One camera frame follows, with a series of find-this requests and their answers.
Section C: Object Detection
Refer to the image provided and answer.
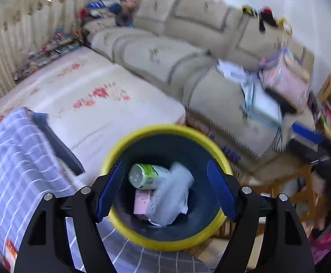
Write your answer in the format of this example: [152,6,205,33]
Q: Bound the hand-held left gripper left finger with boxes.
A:
[13,159,126,273]

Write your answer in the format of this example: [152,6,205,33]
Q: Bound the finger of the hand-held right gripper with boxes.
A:
[292,122,324,145]

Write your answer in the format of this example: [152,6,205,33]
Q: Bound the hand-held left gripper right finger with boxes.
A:
[206,159,317,273]

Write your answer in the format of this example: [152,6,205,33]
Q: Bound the pink milk carton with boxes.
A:
[133,189,154,220]

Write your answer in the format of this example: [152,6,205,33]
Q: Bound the yellow rim trash bin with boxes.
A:
[100,124,234,251]

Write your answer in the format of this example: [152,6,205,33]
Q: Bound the green label drink bottle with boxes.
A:
[128,163,172,190]

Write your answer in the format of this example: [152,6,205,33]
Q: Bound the white paper towel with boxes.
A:
[148,162,195,226]

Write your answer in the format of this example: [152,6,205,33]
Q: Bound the wooden stool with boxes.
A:
[239,162,317,235]

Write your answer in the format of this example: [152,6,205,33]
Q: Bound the stack of white papers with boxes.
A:
[217,60,284,128]

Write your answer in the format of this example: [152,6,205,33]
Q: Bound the pink bag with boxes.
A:
[261,53,311,111]

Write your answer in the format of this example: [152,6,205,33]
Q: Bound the floral white mattress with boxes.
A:
[0,47,187,182]

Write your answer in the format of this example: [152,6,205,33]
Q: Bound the pink cloth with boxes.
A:
[310,227,331,263]

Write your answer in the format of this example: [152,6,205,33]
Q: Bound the purple checked tablecloth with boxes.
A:
[0,107,211,273]

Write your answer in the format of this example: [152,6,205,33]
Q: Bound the black yellow plush toy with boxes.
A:
[241,4,274,32]

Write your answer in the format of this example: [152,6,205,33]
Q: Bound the beige sofa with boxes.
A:
[83,0,315,160]

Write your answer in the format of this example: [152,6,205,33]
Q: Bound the beige curtain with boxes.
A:
[0,0,115,97]

